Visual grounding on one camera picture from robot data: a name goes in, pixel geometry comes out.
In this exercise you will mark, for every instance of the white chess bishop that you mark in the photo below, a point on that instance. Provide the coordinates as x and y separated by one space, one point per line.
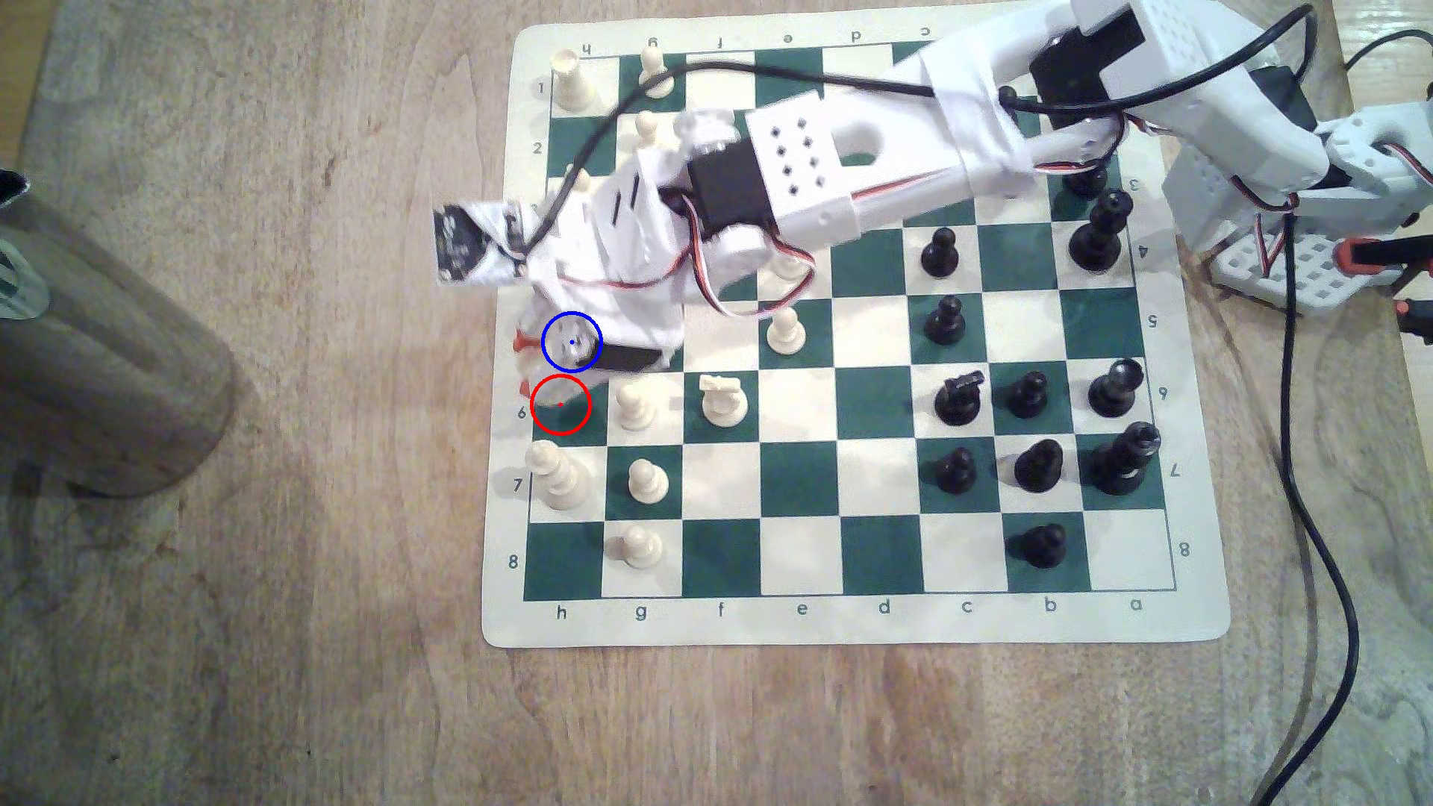
578 177

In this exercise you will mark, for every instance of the green white chess mat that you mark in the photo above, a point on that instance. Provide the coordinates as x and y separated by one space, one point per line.
806 560

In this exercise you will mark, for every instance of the white taped gripper body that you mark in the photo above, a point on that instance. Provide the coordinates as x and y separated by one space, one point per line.
629 359

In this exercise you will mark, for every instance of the white chess king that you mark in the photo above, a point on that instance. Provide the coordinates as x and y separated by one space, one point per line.
557 476

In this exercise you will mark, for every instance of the tape wrapped gripper camera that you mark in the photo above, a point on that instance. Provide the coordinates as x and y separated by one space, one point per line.
476 241

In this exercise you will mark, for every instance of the black chess queen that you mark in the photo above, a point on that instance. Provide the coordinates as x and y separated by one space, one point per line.
1101 230

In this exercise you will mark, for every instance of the black chess knight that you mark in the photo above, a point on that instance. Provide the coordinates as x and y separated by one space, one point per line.
958 397

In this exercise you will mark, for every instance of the red black clamp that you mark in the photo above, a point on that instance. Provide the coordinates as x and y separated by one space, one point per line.
1420 319

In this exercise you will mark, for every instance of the black chess bishop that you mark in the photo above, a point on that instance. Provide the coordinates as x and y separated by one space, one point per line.
1039 466
1114 389
1088 179

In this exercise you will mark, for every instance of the orange black clamp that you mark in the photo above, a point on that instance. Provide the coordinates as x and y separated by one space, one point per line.
1377 255

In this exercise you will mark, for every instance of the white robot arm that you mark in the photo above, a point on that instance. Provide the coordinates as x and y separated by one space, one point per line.
896 146

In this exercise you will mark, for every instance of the white chess knight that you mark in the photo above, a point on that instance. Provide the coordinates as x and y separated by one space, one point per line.
724 401

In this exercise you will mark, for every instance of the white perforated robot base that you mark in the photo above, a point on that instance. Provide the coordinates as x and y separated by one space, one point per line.
1287 280

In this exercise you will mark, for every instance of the black chess king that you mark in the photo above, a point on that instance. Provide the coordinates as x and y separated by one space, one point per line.
1123 459

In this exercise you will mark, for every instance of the black chess pawn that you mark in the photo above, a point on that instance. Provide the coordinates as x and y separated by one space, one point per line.
940 252
1045 545
946 321
956 470
1026 394

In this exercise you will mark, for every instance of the white chess pawn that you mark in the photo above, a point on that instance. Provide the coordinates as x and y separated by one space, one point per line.
636 409
655 78
645 129
642 548
786 331
790 266
647 484

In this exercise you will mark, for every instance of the stainless steel thermos bottle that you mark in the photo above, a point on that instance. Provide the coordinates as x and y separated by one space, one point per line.
101 358

